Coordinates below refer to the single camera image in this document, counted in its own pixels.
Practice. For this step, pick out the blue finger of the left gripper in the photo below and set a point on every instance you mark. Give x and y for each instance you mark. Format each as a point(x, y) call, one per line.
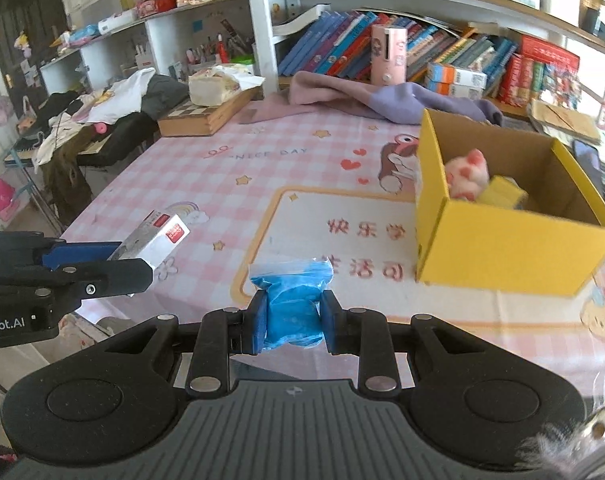
point(67, 254)

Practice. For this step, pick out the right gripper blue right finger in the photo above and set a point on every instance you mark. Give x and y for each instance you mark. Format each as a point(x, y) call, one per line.
point(333, 323)

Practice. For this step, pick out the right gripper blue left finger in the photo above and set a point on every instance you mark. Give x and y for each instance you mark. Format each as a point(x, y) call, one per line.
point(255, 323)

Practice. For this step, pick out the blue plastic bag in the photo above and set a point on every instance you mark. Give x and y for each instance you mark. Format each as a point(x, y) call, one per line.
point(293, 290)

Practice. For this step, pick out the small red white box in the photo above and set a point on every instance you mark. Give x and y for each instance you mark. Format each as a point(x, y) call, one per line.
point(154, 240)

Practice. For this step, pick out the pink plush pig toy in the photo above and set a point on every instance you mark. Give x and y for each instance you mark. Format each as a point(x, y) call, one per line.
point(467, 176)

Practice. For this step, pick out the yellow tape roll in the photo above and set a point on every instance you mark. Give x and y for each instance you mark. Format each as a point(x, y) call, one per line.
point(503, 192)

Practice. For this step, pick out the yellow cardboard box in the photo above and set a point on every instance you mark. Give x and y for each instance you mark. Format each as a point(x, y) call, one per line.
point(552, 245)

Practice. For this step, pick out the pink checked tablecloth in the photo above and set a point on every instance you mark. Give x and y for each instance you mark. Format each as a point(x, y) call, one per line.
point(324, 185)

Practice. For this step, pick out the white clothes pile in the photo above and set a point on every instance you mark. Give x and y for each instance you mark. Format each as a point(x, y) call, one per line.
point(145, 91)

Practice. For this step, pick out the white tissue pack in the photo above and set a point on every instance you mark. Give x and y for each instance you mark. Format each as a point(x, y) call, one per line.
point(215, 85)

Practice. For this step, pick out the pink purple cloth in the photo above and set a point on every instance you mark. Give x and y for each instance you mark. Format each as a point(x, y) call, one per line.
point(402, 104)

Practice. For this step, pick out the orange white box lower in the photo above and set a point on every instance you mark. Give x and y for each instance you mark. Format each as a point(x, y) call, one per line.
point(455, 90)

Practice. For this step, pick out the orange white box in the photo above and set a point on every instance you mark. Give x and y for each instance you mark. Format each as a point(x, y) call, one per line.
point(448, 74)
point(455, 90)

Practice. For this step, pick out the orange white box upper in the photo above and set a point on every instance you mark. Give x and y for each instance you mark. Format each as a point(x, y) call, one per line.
point(448, 74)

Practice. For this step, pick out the row of blue books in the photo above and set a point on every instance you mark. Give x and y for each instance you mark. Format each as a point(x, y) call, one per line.
point(325, 42)

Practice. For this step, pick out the pink cylindrical device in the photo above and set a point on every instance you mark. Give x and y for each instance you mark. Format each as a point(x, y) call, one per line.
point(388, 55)

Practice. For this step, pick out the stack of books and papers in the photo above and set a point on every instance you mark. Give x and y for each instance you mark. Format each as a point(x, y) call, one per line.
point(602, 159)

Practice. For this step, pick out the black smartphone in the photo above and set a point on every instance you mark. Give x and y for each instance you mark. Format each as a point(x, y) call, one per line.
point(588, 159)

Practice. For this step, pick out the brown envelope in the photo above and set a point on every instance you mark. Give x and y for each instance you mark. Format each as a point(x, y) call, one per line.
point(562, 123)

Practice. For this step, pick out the red dictionary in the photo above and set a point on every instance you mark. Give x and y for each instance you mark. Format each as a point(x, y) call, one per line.
point(545, 52)

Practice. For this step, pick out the white bookshelf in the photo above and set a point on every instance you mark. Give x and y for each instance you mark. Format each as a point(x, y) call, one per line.
point(168, 35)

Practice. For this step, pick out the white pen holder box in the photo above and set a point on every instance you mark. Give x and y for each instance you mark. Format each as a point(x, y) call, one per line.
point(564, 10)

